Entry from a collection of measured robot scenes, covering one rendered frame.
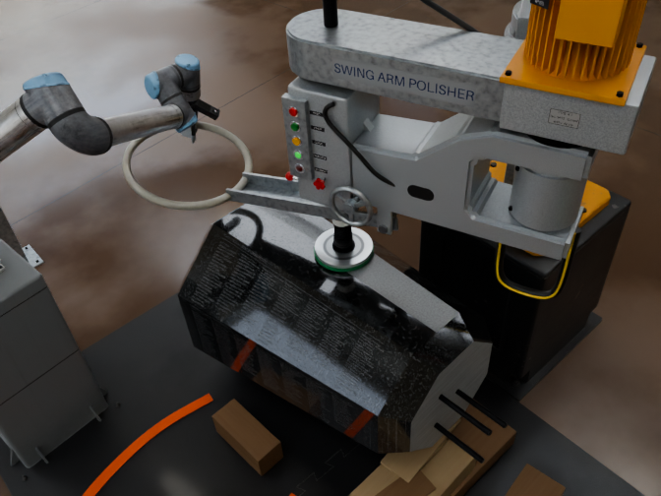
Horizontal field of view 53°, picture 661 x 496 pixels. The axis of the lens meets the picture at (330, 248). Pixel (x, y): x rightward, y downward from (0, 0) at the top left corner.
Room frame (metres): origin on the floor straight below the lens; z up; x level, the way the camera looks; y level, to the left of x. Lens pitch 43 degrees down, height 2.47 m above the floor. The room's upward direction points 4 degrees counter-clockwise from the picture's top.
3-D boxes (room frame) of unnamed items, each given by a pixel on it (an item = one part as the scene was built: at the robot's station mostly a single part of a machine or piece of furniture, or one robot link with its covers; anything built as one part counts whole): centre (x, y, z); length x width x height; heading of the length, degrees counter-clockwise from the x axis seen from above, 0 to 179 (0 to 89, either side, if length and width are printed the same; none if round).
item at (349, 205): (1.59, -0.09, 1.18); 0.15 x 0.10 x 0.15; 59
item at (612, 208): (2.04, -0.81, 0.37); 0.66 x 0.66 x 0.74; 39
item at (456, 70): (1.58, -0.35, 1.60); 0.96 x 0.25 x 0.17; 59
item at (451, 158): (1.54, -0.38, 1.28); 0.74 x 0.23 x 0.49; 59
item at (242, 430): (1.47, 0.40, 0.07); 0.30 x 0.12 x 0.12; 42
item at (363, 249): (1.76, -0.05, 0.83); 0.21 x 0.21 x 0.01
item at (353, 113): (1.72, -0.12, 1.30); 0.36 x 0.22 x 0.45; 59
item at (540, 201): (1.42, -0.61, 1.32); 0.19 x 0.19 x 0.20
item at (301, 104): (1.70, 0.07, 1.35); 0.08 x 0.03 x 0.28; 59
